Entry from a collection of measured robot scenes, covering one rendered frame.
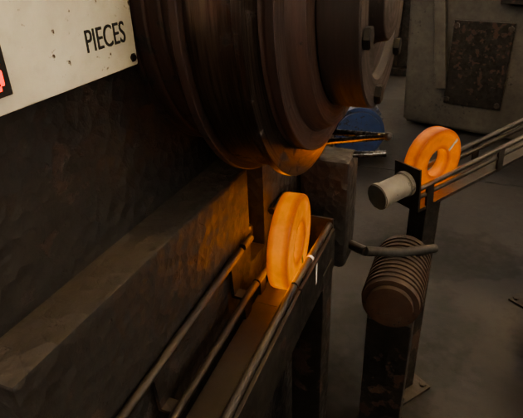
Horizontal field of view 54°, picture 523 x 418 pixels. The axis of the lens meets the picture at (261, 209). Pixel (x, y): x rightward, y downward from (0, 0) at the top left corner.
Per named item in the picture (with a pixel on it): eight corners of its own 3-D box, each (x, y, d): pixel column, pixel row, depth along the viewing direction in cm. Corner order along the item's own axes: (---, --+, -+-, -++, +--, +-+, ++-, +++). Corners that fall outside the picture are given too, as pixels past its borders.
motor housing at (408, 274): (348, 444, 133) (360, 276, 108) (366, 382, 151) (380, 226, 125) (398, 460, 128) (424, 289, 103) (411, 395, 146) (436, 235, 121)
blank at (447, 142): (417, 201, 123) (427, 206, 120) (393, 164, 113) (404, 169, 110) (457, 153, 124) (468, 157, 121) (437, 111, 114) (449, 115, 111)
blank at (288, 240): (260, 248, 73) (282, 252, 72) (287, 172, 82) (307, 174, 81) (272, 304, 84) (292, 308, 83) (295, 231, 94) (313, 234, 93)
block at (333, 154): (295, 260, 109) (295, 156, 98) (306, 241, 116) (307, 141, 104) (344, 270, 105) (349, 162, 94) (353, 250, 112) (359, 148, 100)
